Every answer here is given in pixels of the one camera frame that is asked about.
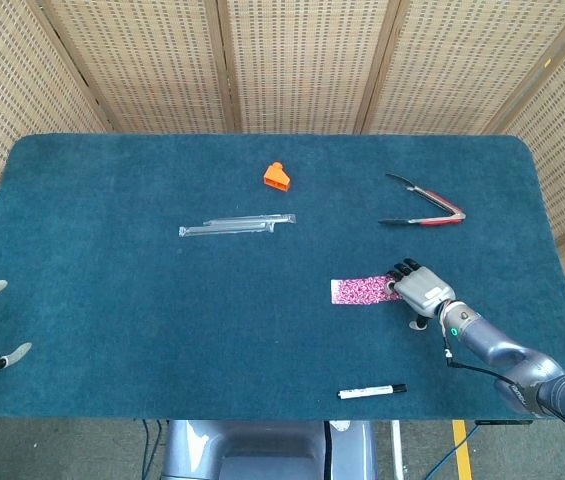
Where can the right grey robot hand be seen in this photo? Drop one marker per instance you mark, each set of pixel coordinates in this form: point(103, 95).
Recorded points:
point(422, 292)

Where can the blue-grey robot torso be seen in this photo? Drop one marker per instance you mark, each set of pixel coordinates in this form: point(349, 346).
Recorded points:
point(262, 450)

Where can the yellow floor tape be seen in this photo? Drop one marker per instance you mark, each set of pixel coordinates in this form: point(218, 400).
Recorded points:
point(463, 450)

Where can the white metal post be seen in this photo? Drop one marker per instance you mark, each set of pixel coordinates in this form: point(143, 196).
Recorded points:
point(397, 450)

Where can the black bar under table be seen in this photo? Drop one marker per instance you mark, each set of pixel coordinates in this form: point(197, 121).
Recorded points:
point(504, 422)

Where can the clear wrapped plastic straw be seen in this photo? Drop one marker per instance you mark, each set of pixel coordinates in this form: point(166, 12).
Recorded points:
point(227, 231)
point(252, 219)

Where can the white black marker pen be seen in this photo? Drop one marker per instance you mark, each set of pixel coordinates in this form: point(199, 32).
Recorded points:
point(367, 392)

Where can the orange plastic block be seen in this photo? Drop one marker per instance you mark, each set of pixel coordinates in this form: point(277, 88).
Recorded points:
point(276, 177)

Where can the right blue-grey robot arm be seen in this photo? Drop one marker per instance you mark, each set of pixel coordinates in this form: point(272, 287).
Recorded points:
point(487, 335)

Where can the blue plush table cover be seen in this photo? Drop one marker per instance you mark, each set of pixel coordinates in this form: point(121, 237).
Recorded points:
point(162, 310)

